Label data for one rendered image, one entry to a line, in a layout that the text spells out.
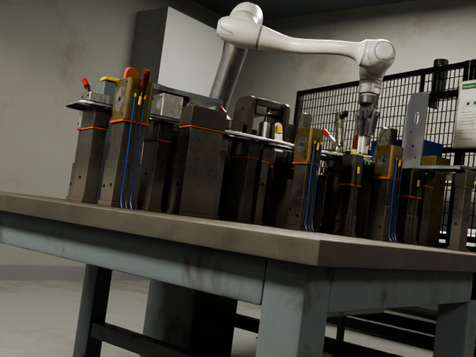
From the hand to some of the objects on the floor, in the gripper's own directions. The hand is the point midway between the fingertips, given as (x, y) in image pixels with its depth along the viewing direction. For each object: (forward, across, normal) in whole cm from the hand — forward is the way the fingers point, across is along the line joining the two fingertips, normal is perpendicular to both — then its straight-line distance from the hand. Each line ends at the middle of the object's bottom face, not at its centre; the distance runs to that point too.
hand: (363, 145), depth 244 cm
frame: (+107, -4, -16) cm, 108 cm away
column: (+107, -70, -29) cm, 131 cm away
